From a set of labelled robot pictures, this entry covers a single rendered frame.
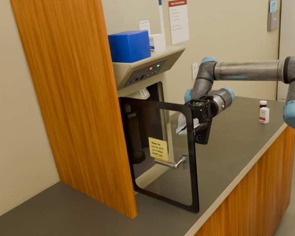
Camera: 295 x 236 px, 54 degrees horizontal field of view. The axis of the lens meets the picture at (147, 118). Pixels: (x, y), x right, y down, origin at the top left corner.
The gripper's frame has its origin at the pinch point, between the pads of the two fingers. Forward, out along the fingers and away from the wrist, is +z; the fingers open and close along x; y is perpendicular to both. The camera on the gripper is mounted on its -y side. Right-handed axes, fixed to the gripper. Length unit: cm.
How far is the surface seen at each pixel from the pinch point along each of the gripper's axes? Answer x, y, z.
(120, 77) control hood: -20.3, 18.4, 3.3
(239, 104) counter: -29, -33, -118
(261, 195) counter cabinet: 3, -69, -72
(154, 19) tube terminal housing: -25.4, 34.2, -25.0
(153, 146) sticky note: -10.1, -5.7, 2.2
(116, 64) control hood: -20.9, 22.5, 3.4
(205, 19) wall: -65, 25, -139
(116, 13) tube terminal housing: -26.0, 38.3, -5.1
